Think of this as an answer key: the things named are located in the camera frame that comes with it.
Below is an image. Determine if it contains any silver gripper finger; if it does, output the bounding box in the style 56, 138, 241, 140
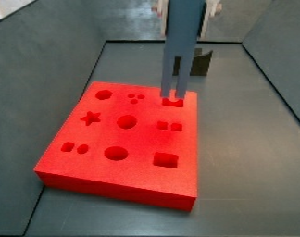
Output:
200, 0, 223, 39
152, 0, 169, 36

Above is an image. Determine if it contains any blue double-square peg block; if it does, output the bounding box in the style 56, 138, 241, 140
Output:
161, 0, 205, 99

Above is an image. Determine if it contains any red foam shape board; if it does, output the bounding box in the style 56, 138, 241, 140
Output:
34, 82, 199, 211

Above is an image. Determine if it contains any dark curved holder stand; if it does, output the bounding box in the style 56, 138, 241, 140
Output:
173, 48, 213, 76

